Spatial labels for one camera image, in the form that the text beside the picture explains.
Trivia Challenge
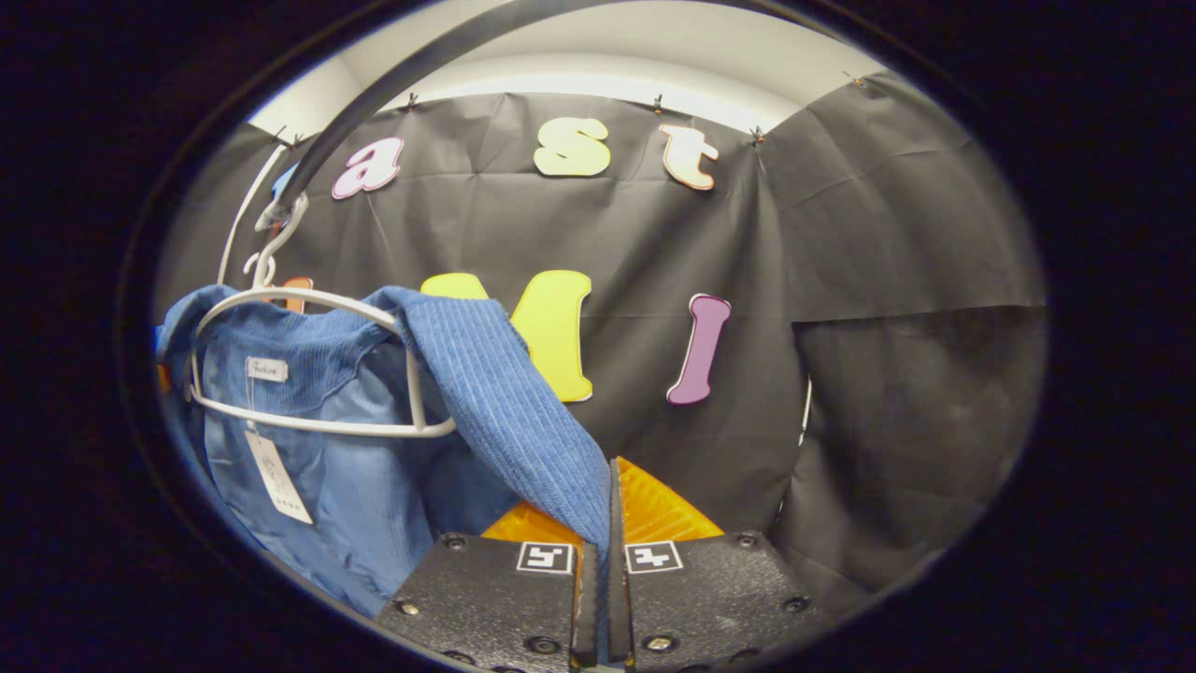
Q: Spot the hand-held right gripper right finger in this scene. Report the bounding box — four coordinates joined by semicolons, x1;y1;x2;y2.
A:
607;456;834;672

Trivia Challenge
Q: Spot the blue corduroy shirt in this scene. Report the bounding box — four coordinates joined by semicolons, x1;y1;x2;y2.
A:
154;284;615;620

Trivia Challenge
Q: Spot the white paper hang tag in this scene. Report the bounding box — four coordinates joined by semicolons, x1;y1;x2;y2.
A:
245;430;314;524

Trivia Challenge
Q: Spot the black clothes rail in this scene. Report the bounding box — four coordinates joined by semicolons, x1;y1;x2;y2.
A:
271;0;655;221

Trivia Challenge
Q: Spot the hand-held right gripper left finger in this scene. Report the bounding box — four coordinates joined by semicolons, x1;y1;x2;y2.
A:
374;500;601;672

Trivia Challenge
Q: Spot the black backdrop cloth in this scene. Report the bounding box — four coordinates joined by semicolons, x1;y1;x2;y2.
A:
154;70;1047;618

